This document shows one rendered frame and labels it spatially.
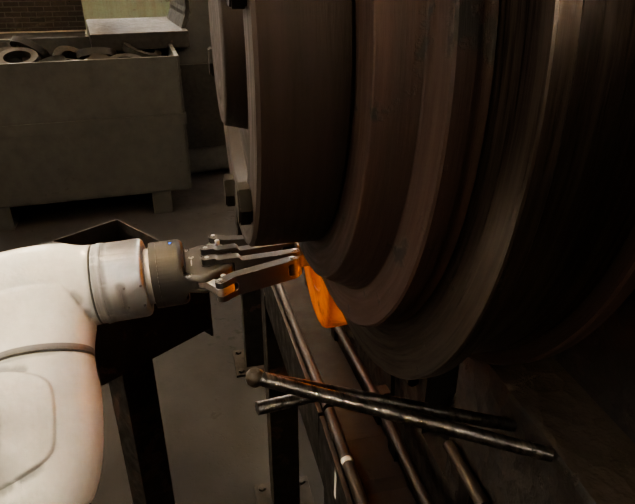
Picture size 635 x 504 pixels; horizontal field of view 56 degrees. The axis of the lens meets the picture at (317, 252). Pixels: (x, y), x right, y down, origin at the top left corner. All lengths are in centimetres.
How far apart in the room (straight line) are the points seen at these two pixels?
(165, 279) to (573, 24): 52
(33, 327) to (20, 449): 12
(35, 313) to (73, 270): 6
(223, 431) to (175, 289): 106
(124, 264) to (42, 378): 14
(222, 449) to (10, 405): 108
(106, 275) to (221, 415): 112
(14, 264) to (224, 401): 118
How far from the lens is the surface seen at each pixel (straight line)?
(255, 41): 28
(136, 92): 284
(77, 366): 65
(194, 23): 330
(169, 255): 66
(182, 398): 182
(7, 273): 68
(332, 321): 68
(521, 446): 43
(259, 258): 67
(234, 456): 163
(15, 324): 66
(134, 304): 67
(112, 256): 67
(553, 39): 21
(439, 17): 25
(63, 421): 63
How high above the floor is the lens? 116
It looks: 27 degrees down
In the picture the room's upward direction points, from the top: straight up
